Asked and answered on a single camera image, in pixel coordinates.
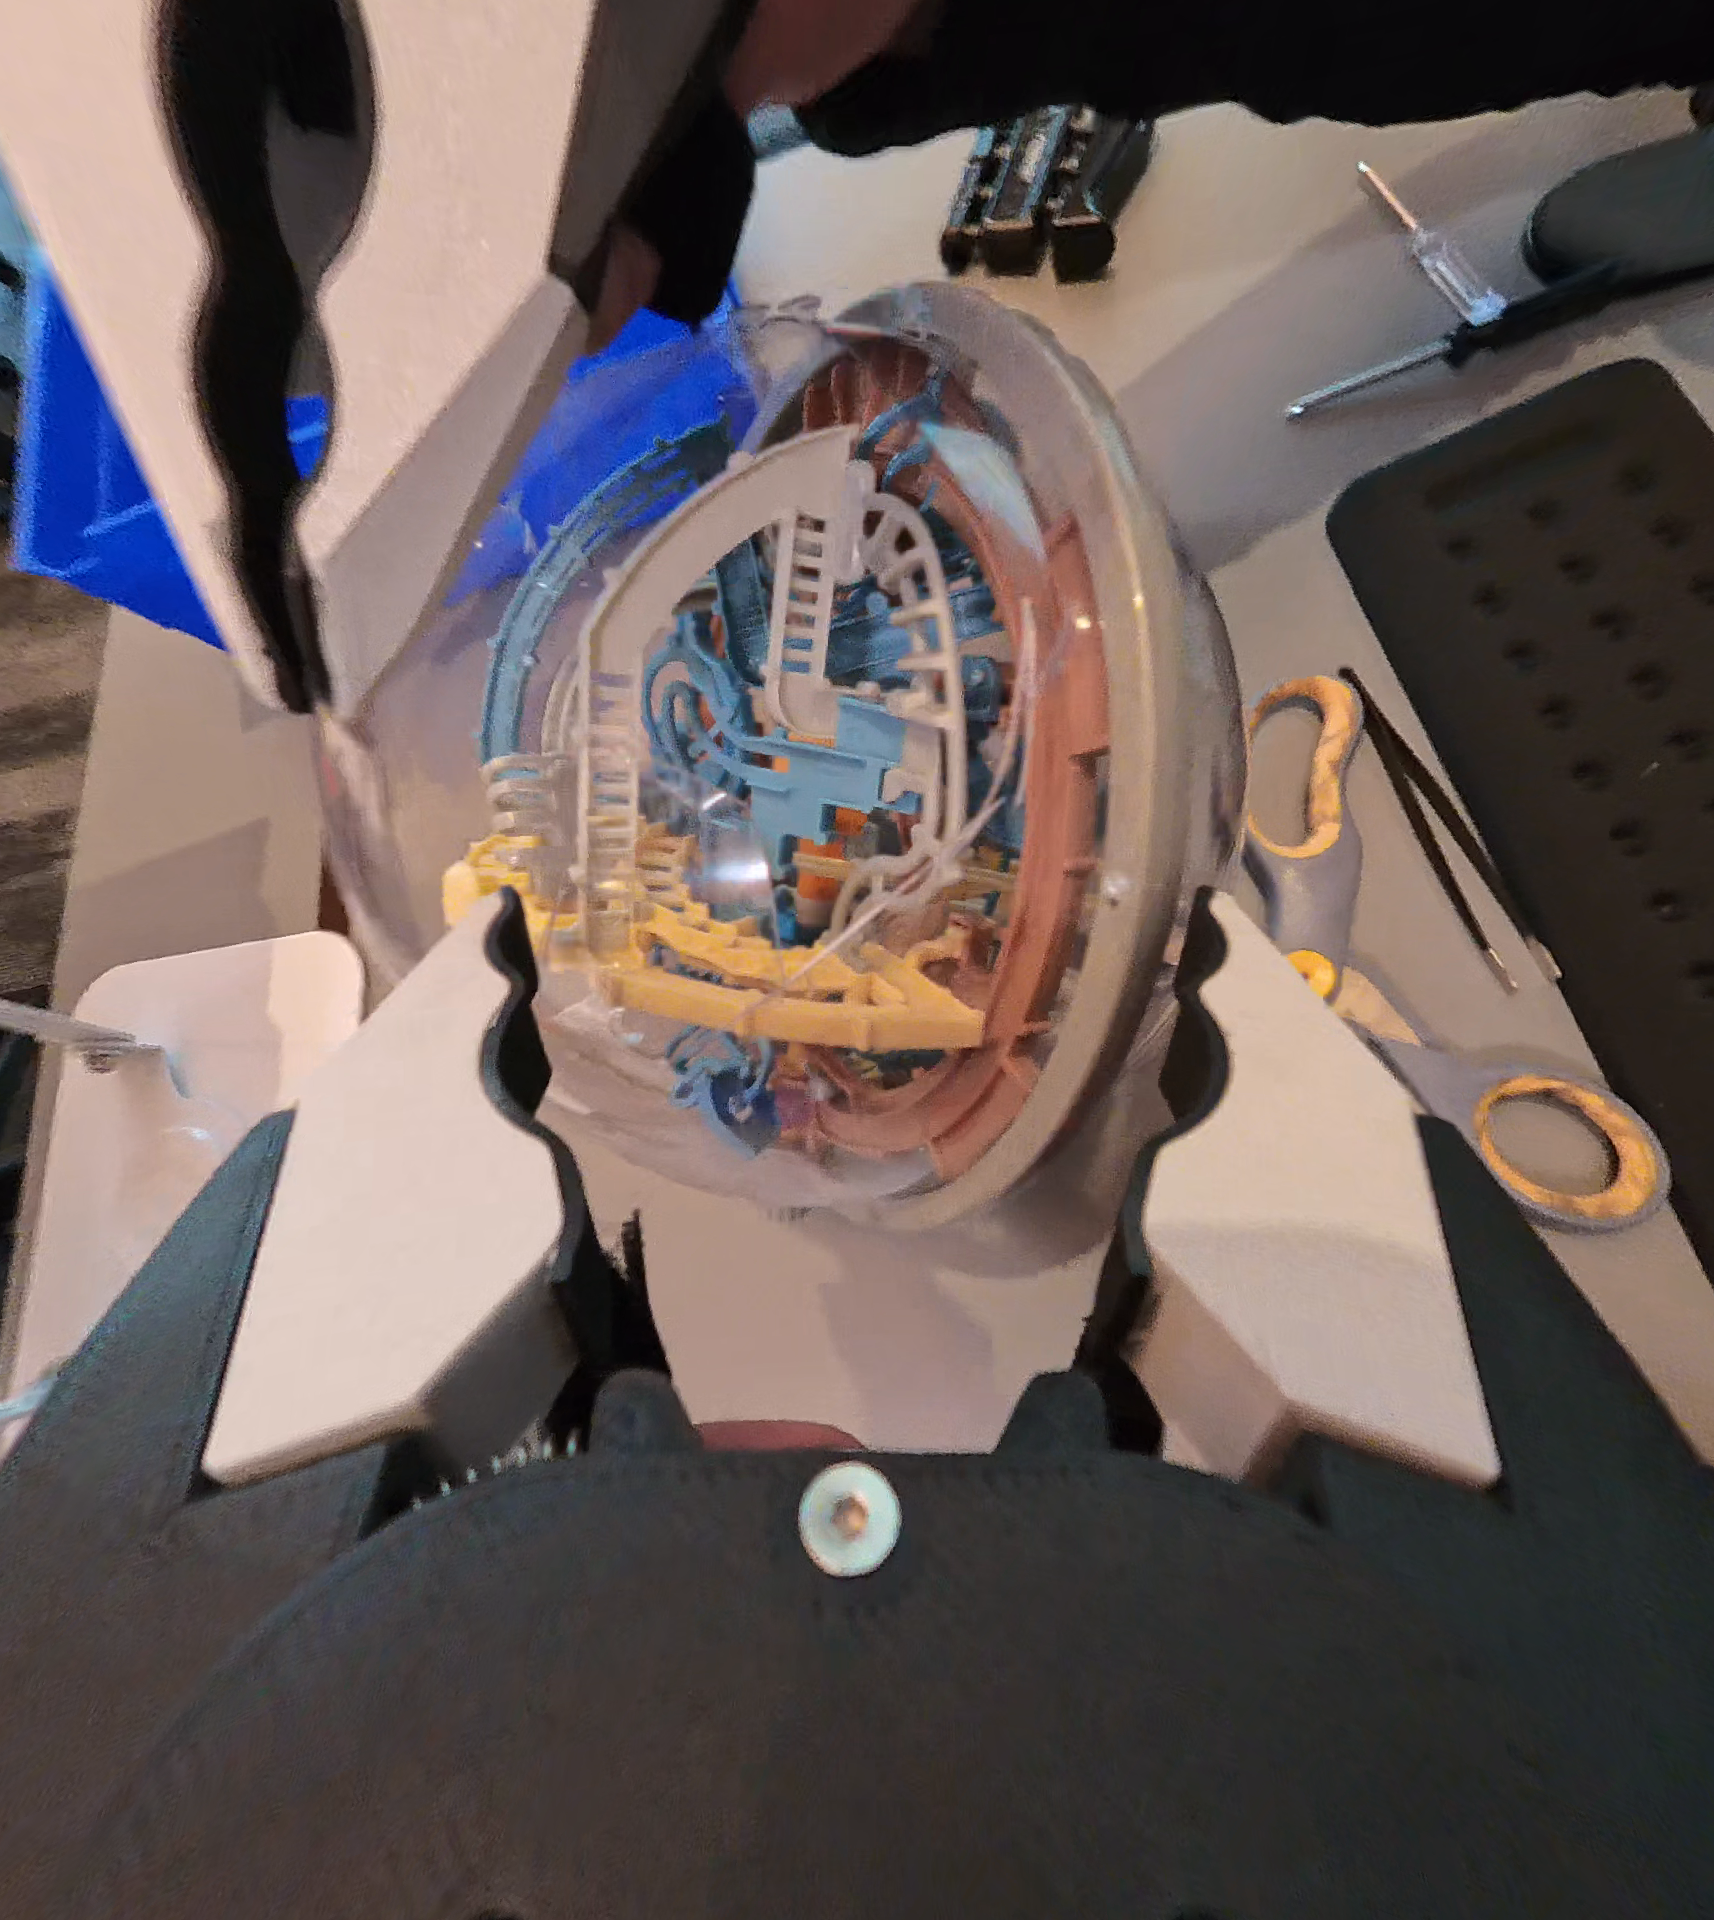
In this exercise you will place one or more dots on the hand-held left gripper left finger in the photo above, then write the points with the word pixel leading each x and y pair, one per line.
pixel 395 1232

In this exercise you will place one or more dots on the blue storage bin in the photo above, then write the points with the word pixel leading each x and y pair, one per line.
pixel 110 482

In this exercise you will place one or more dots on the person's right hand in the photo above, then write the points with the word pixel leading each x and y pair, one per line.
pixel 828 45

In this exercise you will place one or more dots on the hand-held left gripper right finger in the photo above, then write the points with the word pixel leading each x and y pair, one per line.
pixel 1293 1232

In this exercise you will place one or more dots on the person's right forearm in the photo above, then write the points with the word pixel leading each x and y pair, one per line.
pixel 1304 60

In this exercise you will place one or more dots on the black bit holder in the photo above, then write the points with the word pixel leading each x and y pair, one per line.
pixel 1052 191

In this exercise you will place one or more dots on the black tweezers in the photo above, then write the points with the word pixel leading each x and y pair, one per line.
pixel 1443 826

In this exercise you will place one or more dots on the clear maze ball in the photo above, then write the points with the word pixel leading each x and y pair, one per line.
pixel 800 780

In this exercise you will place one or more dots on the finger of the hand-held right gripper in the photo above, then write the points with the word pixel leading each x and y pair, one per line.
pixel 481 241
pixel 93 268

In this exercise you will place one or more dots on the black perforated pad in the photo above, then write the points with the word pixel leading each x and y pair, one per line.
pixel 1641 841

